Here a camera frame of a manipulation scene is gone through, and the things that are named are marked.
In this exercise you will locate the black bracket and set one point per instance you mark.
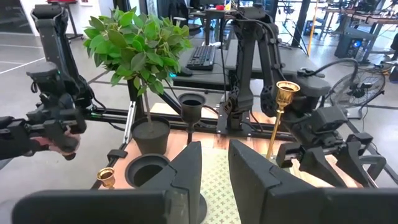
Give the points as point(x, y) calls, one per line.
point(116, 154)

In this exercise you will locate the black floor fan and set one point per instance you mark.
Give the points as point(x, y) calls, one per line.
point(357, 88)

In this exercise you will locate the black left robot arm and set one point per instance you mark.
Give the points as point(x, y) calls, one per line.
point(248, 62)

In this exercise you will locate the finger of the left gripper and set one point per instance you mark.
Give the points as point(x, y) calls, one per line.
point(317, 168)
point(357, 161)

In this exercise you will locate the silver metal bracket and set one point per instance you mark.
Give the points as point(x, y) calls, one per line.
point(130, 121)

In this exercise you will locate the black computer mouse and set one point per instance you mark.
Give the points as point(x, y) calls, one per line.
point(185, 73)

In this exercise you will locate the black computer tower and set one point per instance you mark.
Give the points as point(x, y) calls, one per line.
point(348, 46)

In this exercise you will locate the black desk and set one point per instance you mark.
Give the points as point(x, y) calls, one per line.
point(292, 59)
point(202, 77)

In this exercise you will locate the black candlestick holder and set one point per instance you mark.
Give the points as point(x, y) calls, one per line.
point(146, 169)
point(191, 112)

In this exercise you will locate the gold candlestick holder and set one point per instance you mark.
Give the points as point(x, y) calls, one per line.
point(281, 102)
point(106, 177)

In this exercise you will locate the green plant in black pot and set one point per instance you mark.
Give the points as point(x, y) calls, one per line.
point(140, 62)

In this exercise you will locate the person's hand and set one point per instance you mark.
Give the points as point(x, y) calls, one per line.
point(62, 144)

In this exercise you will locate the black table frame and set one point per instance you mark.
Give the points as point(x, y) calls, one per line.
point(174, 123)

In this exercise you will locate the black keyboard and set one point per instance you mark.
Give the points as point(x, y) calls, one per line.
point(201, 57)

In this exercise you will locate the black side table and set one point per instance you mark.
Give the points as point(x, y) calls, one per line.
point(214, 18)

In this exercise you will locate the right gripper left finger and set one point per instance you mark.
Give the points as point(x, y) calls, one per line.
point(174, 193)

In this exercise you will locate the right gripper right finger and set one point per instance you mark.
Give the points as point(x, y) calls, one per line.
point(280, 199)

